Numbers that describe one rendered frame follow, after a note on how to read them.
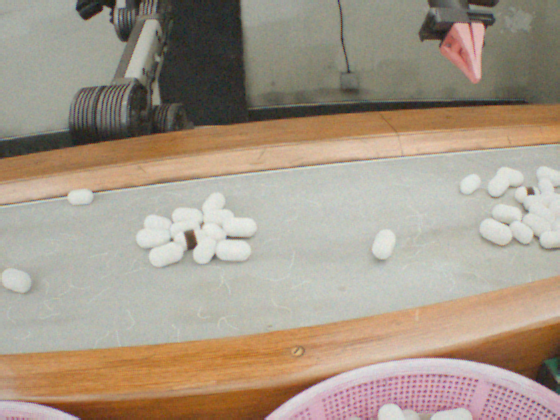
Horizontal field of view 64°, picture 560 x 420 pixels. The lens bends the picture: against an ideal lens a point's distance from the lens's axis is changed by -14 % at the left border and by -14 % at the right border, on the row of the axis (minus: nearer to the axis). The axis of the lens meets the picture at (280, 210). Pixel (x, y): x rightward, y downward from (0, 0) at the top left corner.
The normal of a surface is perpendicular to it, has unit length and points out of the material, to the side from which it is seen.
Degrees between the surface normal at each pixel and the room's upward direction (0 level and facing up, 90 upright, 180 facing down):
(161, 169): 45
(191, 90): 86
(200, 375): 0
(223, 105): 86
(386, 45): 90
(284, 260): 0
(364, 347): 0
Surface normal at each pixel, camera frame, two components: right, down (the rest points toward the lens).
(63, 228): -0.04, -0.85
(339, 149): 0.07, -0.23
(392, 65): 0.08, 0.54
